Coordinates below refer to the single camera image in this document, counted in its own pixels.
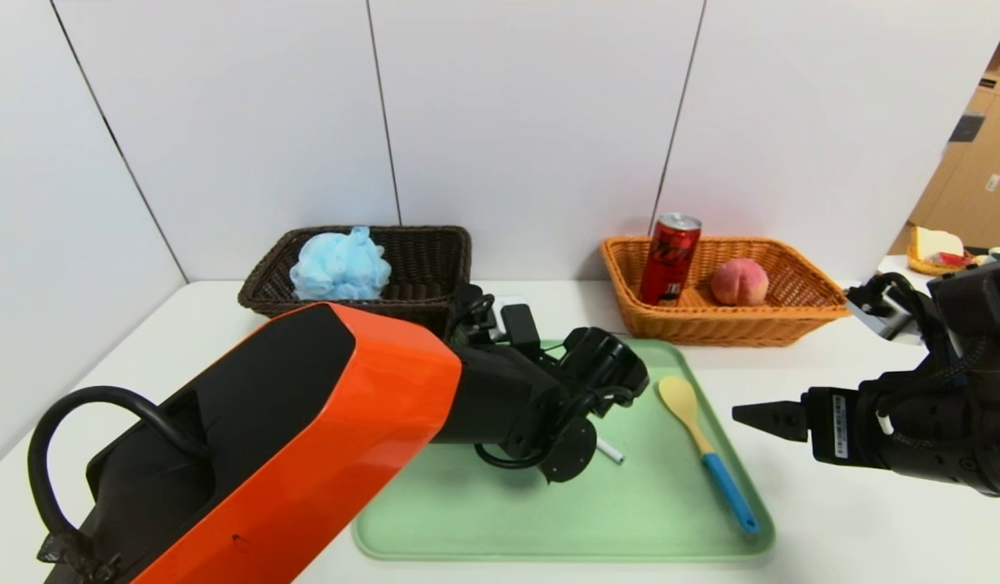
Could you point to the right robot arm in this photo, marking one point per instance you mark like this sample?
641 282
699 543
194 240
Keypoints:
986 300

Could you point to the light wooden cabinet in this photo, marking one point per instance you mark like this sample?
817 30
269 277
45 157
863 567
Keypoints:
978 178

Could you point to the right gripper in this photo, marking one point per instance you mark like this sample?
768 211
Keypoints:
897 434

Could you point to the light green plastic tray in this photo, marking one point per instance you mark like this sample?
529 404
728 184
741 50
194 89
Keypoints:
629 511

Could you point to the pale bread slice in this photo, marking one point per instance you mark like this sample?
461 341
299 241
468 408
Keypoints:
933 243

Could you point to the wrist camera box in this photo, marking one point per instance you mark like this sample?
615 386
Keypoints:
520 324
877 320

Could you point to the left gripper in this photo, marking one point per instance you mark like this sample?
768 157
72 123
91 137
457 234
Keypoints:
475 345

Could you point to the small yellow basket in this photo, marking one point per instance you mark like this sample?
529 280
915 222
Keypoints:
921 268

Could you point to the white pen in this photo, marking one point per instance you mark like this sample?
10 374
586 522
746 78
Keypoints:
611 454

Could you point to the dark brown wicker basket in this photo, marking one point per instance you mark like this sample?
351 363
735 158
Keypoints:
427 268

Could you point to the light blue mesh bath pouf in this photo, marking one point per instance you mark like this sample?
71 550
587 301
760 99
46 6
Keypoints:
341 268

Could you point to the red cola can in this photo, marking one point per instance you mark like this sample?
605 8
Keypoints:
670 259

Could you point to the white side table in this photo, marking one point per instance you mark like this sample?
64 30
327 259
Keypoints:
897 266

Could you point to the orange wicker basket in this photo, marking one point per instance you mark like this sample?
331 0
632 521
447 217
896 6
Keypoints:
743 324

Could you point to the peach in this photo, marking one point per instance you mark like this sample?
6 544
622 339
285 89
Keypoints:
739 282

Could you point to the dark grey cabinet plate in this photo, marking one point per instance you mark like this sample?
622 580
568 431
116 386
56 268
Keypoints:
967 128

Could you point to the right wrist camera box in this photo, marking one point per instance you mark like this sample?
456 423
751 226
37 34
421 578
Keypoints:
877 320

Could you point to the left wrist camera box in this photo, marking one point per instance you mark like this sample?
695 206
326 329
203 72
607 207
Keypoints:
520 324

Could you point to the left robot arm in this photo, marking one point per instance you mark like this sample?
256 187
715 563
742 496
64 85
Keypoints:
345 405

